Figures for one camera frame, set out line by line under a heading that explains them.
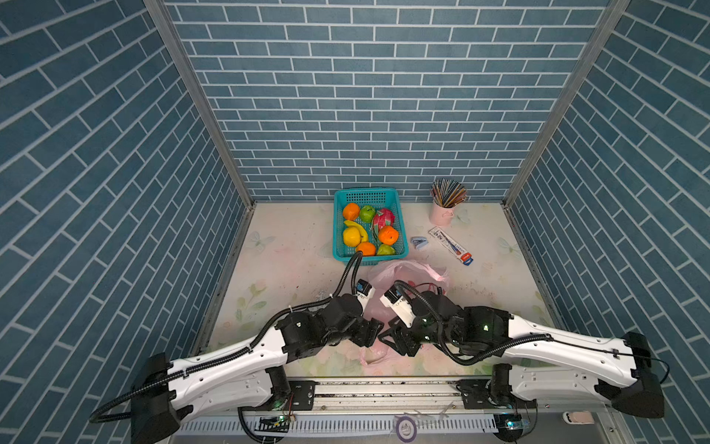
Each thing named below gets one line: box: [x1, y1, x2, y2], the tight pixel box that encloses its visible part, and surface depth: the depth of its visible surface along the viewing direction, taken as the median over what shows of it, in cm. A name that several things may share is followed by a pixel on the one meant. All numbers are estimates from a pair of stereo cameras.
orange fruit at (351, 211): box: [342, 202, 361, 222], surface depth 114 cm
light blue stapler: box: [410, 236, 429, 250], surface depth 110 cm
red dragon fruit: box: [373, 208, 396, 231], surface depth 107 cm
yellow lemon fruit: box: [342, 225, 362, 247], surface depth 105 cm
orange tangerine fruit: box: [356, 241, 377, 257], surface depth 102 cm
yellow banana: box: [343, 220, 368, 243], surface depth 108 cm
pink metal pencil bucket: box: [428, 199, 457, 228], surface depth 110 cm
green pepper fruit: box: [377, 244, 396, 256], surface depth 100 cm
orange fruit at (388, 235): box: [379, 225, 399, 246], surface depth 101 cm
